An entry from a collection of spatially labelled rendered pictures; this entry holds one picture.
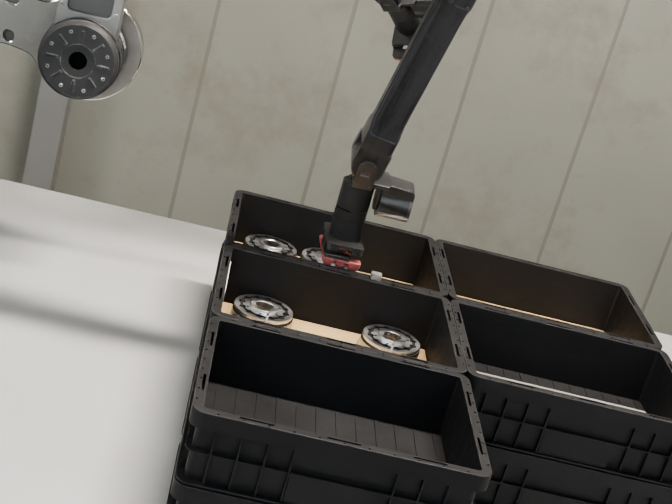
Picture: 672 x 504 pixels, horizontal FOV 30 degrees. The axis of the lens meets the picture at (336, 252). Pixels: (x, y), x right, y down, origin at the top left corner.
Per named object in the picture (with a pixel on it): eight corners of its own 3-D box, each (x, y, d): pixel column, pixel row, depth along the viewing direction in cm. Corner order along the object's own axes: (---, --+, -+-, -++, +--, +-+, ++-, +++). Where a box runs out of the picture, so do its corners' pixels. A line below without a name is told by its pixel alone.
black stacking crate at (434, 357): (194, 383, 189) (210, 316, 185) (210, 305, 217) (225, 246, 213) (444, 441, 193) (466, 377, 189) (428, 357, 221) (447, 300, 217)
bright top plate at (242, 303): (235, 317, 203) (235, 314, 203) (232, 292, 213) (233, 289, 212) (294, 329, 205) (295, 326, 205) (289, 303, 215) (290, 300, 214)
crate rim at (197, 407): (187, 426, 157) (191, 409, 157) (207, 327, 185) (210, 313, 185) (488, 494, 162) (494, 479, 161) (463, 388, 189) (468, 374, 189)
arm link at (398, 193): (360, 134, 217) (360, 159, 210) (424, 150, 218) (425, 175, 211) (342, 190, 223) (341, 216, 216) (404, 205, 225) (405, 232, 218)
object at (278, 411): (172, 489, 161) (191, 413, 157) (193, 384, 189) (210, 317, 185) (465, 554, 165) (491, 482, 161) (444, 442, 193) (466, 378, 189)
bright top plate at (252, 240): (243, 251, 232) (244, 248, 231) (245, 232, 241) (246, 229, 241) (295, 263, 233) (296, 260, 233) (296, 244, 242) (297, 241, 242)
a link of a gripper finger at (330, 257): (346, 285, 227) (360, 238, 223) (350, 302, 220) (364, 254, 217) (310, 277, 226) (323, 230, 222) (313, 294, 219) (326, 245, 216)
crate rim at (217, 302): (207, 327, 185) (210, 313, 185) (221, 255, 213) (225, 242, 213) (463, 388, 190) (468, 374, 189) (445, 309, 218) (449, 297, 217)
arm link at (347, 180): (344, 167, 219) (346, 177, 214) (382, 176, 220) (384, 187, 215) (334, 203, 222) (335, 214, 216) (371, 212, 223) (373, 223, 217)
